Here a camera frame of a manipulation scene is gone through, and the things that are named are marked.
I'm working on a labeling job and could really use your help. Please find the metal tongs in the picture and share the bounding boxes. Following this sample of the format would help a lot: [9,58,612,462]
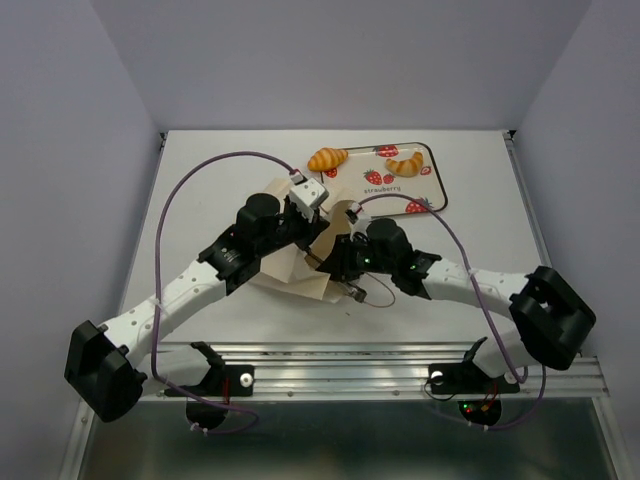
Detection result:
[335,282,367,303]

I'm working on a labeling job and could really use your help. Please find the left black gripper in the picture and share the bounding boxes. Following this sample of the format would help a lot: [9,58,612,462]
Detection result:
[257,194,329,258]

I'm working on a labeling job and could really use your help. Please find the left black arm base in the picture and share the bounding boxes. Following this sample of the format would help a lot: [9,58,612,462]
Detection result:
[182,364,259,436]

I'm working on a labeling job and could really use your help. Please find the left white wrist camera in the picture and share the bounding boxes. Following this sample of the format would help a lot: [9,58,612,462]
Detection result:
[288,179,329,217]

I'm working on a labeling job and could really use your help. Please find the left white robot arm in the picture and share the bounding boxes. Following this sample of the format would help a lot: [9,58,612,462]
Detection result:
[64,185,328,422]

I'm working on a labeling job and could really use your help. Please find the beige paper bag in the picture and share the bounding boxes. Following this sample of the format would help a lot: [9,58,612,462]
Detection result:
[250,185,355,303]

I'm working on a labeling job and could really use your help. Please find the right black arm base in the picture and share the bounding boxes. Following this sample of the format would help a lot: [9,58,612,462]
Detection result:
[423,362,520,427]

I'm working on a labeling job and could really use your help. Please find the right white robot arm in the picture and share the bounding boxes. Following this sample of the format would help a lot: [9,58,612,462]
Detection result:
[318,219,596,394]

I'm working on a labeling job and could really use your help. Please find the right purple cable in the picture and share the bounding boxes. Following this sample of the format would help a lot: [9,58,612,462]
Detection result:
[349,193,547,432]

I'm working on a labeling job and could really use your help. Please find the aluminium mounting rail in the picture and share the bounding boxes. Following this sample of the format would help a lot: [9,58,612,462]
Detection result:
[158,342,609,403]

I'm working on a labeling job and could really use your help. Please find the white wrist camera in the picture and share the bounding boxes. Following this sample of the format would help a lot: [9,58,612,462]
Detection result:
[288,179,329,217]
[345,202,372,237]

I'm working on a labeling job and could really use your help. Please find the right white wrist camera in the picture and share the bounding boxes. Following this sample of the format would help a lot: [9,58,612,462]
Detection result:
[345,202,372,237]

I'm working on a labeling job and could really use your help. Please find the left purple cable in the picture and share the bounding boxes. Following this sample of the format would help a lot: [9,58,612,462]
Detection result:
[151,151,303,434]

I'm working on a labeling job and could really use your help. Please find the fake croissant bread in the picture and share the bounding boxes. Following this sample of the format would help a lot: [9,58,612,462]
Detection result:
[307,147,349,172]
[385,151,424,178]

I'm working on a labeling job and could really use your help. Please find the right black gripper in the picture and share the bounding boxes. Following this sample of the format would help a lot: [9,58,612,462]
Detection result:
[312,233,395,283]

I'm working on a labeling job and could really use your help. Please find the purple cable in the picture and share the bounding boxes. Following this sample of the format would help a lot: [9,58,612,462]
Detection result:
[349,193,547,432]
[151,151,303,434]

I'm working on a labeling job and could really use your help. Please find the strawberry print tray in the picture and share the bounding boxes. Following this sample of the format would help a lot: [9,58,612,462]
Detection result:
[319,142,448,217]

